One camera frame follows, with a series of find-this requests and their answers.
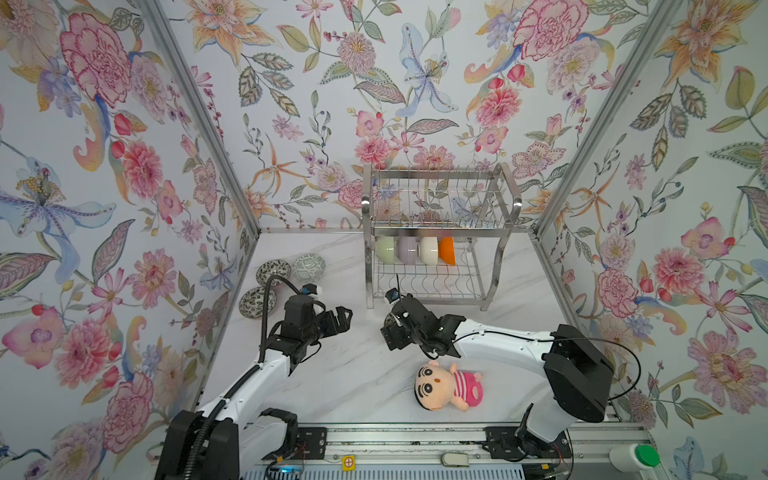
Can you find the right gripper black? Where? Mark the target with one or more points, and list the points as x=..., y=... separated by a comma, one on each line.
x=391, y=337

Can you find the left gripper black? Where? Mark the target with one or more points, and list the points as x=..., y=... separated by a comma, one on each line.
x=331, y=326

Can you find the pale green patterned bowl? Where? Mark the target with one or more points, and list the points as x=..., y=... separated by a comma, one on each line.
x=309, y=268

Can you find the light green bowl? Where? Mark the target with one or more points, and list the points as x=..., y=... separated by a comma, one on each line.
x=386, y=249

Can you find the dark patterned bowl back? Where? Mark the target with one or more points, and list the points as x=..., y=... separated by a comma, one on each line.
x=278, y=267

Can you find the dark patterned bowl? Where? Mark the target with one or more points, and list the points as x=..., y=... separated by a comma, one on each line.
x=278, y=267
x=251, y=303

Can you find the lilac purple bowl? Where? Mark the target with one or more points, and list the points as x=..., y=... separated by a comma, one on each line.
x=407, y=250

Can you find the cream bowl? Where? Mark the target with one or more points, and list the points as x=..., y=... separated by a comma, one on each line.
x=428, y=250

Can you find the white bowl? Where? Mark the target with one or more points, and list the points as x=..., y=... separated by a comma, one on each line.
x=446, y=250

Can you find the steel two-tier dish rack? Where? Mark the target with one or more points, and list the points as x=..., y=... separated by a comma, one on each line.
x=479, y=209

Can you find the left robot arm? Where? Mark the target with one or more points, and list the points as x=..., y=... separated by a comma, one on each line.
x=232, y=433

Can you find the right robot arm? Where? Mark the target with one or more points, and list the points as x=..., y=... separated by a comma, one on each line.
x=578, y=375

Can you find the cartoon boy plush doll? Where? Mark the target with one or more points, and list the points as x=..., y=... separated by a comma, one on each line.
x=436, y=387

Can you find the green emergency button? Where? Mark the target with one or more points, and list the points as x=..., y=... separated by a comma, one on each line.
x=631, y=458

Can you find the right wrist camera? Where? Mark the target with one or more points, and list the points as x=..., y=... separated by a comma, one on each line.
x=393, y=295

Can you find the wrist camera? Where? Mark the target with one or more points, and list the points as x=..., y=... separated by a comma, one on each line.
x=393, y=295
x=311, y=289

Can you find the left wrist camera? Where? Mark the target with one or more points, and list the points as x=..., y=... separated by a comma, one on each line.
x=311, y=289

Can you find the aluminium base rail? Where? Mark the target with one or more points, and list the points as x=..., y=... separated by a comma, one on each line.
x=426, y=443

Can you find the grey clip on rail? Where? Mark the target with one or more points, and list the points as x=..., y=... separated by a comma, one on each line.
x=455, y=460

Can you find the yellow sticker on rail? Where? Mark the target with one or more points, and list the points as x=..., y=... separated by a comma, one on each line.
x=348, y=463

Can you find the left aluminium corner post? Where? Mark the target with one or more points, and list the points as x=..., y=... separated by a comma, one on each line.
x=163, y=35

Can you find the aluminium corner post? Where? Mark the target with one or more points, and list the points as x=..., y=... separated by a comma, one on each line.
x=658, y=20
x=163, y=35

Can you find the right aluminium corner post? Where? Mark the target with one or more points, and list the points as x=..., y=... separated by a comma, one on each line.
x=658, y=20

